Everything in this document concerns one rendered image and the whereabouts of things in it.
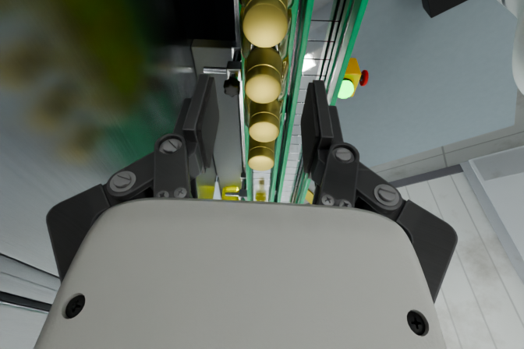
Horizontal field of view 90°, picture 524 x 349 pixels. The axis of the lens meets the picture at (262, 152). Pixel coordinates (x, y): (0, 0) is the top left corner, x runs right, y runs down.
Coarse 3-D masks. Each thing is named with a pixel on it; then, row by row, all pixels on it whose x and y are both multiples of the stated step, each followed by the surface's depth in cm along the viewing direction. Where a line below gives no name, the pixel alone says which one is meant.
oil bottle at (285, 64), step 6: (288, 54) 34; (288, 60) 33; (282, 66) 32; (288, 66) 32; (282, 72) 32; (288, 72) 32; (282, 78) 32; (282, 84) 32; (282, 90) 33; (282, 96) 34
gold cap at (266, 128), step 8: (256, 104) 29; (264, 104) 29; (272, 104) 29; (256, 112) 28; (264, 112) 28; (272, 112) 28; (256, 120) 28; (264, 120) 27; (272, 120) 28; (256, 128) 28; (264, 128) 28; (272, 128) 28; (256, 136) 29; (264, 136) 29; (272, 136) 29
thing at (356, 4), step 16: (352, 0) 41; (368, 0) 36; (352, 16) 39; (352, 32) 39; (336, 48) 48; (352, 48) 41; (336, 64) 48; (336, 80) 47; (336, 96) 49; (304, 176) 80; (304, 192) 78
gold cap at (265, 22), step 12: (252, 0) 19; (264, 0) 18; (276, 0) 19; (252, 12) 19; (264, 12) 19; (276, 12) 18; (252, 24) 19; (264, 24) 19; (276, 24) 19; (252, 36) 20; (264, 36) 20; (276, 36) 20
